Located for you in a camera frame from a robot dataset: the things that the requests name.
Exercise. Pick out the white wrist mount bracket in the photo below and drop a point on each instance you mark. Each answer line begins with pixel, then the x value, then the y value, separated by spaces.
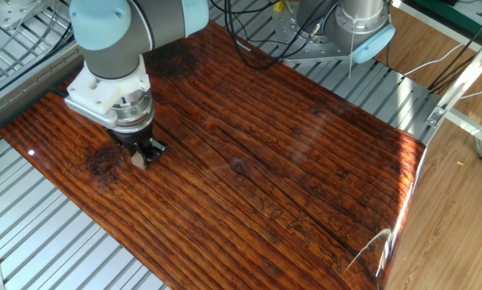
pixel 100 94

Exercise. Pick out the small wooden cube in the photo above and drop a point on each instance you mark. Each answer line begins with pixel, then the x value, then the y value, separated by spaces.
pixel 138 163

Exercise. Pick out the aluminium frame crossbar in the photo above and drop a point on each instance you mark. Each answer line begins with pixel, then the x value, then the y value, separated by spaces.
pixel 474 129

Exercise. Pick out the yellow connector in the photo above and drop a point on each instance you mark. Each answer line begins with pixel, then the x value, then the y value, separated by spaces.
pixel 278 5

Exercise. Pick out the white zip tie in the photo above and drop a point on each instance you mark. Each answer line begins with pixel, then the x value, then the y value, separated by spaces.
pixel 351 48

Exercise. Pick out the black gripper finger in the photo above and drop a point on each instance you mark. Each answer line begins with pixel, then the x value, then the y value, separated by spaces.
pixel 156 150
pixel 136 151

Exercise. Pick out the glossy wood grain table cover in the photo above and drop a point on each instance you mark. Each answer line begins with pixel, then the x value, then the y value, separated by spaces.
pixel 225 181

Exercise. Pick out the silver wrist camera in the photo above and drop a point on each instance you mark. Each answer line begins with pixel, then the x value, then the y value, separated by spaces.
pixel 92 114

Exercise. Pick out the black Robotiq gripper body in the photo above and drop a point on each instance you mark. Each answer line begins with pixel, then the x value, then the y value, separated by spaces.
pixel 134 139

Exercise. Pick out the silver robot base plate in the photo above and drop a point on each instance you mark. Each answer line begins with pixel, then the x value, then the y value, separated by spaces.
pixel 301 51

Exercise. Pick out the grey aluminium rail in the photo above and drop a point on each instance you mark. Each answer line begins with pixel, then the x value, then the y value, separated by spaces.
pixel 23 92

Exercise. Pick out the silver frame corner bracket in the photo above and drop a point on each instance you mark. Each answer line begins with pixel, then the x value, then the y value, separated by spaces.
pixel 435 117

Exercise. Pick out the green topped desk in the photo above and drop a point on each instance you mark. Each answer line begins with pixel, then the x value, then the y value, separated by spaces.
pixel 430 8

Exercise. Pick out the aluminium frame post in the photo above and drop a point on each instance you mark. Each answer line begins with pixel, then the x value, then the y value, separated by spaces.
pixel 466 76

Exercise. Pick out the silver UR5 robot arm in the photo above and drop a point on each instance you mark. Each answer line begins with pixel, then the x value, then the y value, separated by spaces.
pixel 112 56

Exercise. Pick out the silver perforated mounting plate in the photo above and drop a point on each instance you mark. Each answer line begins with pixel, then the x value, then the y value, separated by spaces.
pixel 7 14

